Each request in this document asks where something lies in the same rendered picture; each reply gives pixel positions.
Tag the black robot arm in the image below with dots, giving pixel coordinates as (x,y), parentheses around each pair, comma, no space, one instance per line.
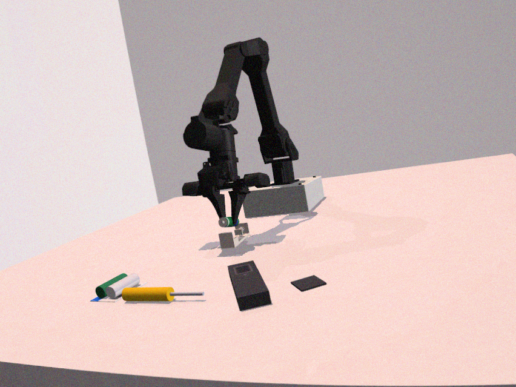
(221,106)

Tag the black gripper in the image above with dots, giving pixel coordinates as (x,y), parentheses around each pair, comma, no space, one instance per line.
(239,186)

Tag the yellow-handled screwdriver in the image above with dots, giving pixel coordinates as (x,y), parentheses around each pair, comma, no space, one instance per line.
(154,294)

